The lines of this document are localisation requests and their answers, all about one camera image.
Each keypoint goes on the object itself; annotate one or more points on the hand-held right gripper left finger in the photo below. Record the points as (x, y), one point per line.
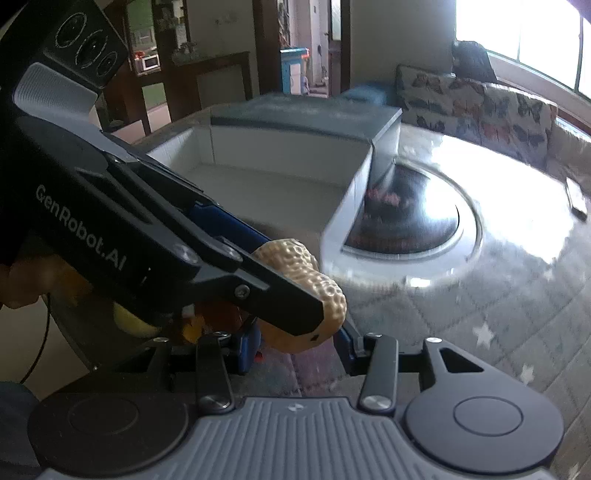
(249, 350)

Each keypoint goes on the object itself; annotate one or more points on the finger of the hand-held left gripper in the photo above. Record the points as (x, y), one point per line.
(277, 300)
(221, 221)

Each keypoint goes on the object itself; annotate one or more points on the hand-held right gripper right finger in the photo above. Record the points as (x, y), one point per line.
(346, 357)

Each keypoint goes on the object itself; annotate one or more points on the tan peanut toy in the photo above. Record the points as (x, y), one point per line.
(295, 263)

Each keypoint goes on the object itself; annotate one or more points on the white cardboard box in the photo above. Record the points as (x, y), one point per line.
(277, 180)

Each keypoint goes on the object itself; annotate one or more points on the person's left hand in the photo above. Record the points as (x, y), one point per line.
(18, 286)

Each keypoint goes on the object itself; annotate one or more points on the orange red toy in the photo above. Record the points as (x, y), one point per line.
(207, 323)

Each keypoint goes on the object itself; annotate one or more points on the pale yellow toy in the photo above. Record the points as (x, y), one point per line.
(134, 323)

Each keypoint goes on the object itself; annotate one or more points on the grey quilted star table cover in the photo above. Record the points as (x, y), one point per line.
(461, 300)

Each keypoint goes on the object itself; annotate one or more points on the black round hotplate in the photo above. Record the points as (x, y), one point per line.
(415, 217)

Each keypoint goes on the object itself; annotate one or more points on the blue toy kitchen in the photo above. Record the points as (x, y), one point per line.
(293, 69)

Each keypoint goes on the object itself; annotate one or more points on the blue covered sofa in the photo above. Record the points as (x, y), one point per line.
(364, 94)

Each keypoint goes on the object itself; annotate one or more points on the dark wooden shelf unit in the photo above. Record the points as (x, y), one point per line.
(161, 27)

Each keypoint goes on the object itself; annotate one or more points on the grey remote control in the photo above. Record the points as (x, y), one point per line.
(576, 196)

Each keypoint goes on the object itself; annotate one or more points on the black backpack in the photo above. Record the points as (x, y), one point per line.
(473, 60)

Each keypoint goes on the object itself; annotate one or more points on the window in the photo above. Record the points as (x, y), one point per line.
(508, 27)

